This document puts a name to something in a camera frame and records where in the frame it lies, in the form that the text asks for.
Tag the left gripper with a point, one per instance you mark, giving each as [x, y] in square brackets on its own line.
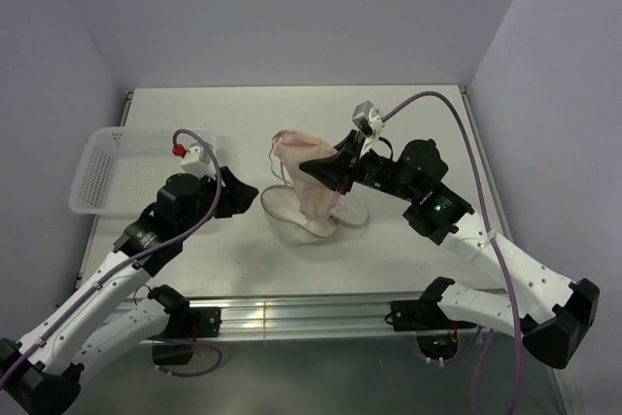
[236, 196]

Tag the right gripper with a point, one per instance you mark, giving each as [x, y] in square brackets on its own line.
[330, 167]

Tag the pink bra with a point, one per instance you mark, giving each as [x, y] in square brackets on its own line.
[290, 148]

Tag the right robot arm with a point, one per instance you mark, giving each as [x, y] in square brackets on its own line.
[548, 312]

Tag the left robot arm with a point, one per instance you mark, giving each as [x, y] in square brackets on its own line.
[44, 370]

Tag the white plastic basket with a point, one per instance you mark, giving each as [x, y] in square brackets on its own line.
[122, 169]

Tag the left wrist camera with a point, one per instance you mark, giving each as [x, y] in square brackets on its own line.
[197, 162]

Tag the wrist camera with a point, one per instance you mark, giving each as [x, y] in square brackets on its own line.
[197, 162]
[368, 122]

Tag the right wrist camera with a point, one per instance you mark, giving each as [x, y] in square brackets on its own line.
[368, 122]

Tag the aluminium frame rail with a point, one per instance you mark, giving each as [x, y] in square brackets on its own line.
[301, 313]

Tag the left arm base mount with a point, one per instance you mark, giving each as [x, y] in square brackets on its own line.
[190, 324]

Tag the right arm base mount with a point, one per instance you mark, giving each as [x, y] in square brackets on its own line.
[441, 340]

